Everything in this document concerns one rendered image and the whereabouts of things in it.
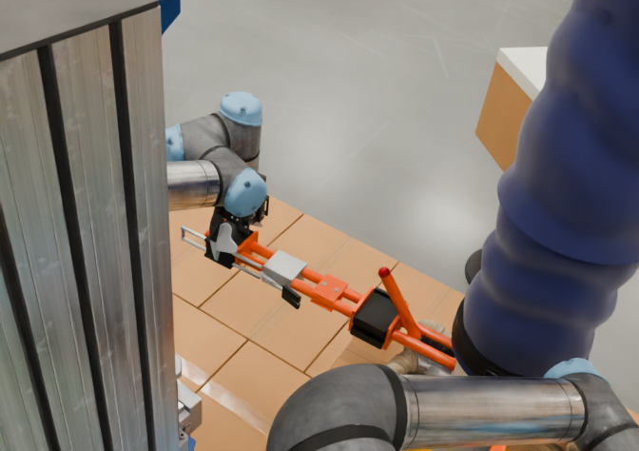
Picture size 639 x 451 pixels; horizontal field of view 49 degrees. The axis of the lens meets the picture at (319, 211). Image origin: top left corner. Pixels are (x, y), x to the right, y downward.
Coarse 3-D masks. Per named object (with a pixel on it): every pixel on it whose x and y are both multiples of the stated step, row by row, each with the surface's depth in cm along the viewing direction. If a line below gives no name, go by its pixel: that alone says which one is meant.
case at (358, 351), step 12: (420, 312) 155; (444, 324) 153; (348, 348) 145; (360, 348) 145; (372, 348) 145; (396, 348) 146; (348, 360) 142; (360, 360) 143; (372, 360) 143; (384, 360) 143; (636, 420) 139; (516, 444) 132; (528, 444) 132; (540, 444) 132
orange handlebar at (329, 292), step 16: (304, 272) 141; (304, 288) 137; (320, 288) 137; (336, 288) 137; (320, 304) 137; (336, 304) 135; (400, 336) 131; (432, 336) 132; (432, 352) 128; (496, 448) 114
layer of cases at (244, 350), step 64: (192, 256) 234; (256, 256) 239; (320, 256) 241; (384, 256) 244; (192, 320) 214; (256, 320) 216; (320, 320) 219; (448, 320) 225; (192, 384) 196; (256, 384) 198; (256, 448) 183
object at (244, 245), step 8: (232, 224) 147; (208, 232) 144; (232, 232) 145; (240, 232) 145; (256, 232) 146; (240, 240) 143; (248, 240) 144; (256, 240) 147; (240, 248) 141; (248, 248) 145; (240, 264) 144
